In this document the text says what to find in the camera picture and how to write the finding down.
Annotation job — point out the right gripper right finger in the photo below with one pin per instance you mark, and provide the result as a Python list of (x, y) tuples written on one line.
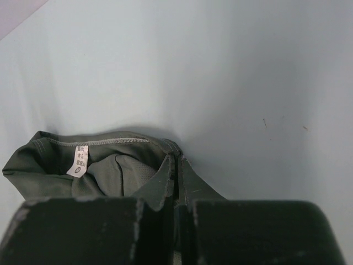
[(214, 230)]

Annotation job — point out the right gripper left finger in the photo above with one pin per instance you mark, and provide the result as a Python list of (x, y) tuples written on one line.
[(96, 230)]

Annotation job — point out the grey t shirt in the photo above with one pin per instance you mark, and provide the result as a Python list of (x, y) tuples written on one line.
[(114, 164)]

